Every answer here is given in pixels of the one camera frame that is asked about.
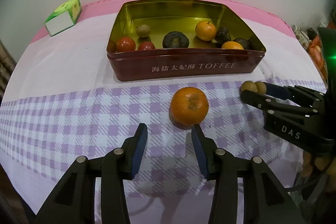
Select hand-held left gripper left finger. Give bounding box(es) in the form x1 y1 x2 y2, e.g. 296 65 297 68
34 123 149 224

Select small orange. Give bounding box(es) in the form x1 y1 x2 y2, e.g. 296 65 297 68
195 21 217 41
221 41 244 50

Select brown longan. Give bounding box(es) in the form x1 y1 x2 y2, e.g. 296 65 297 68
241 81 256 93
136 24 151 38
255 81 267 95

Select green white cardboard box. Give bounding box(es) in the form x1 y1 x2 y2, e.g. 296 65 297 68
44 0 81 37

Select large dark wrinkled fruit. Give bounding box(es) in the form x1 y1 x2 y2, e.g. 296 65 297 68
162 31 190 49

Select patterned cloth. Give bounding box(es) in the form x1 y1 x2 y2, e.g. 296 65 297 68
292 25 311 44

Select red tomato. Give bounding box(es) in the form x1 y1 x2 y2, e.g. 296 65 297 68
116 37 136 53
138 41 156 51

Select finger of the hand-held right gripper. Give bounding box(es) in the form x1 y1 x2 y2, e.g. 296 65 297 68
241 90 324 116
264 84 326 109

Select black cable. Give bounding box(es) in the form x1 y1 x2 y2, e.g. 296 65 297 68
286 161 332 192

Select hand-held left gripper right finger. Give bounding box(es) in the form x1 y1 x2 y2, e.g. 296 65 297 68
190 124 309 224

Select pink purple checked tablecloth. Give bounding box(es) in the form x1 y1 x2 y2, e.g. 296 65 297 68
0 0 328 224

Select red metal tin box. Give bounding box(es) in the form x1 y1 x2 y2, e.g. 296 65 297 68
106 0 266 82

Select large orange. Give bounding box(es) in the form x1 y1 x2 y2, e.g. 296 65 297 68
169 87 210 127

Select orange plastic bag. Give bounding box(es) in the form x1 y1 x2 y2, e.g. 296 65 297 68
307 37 328 80
301 152 336 194

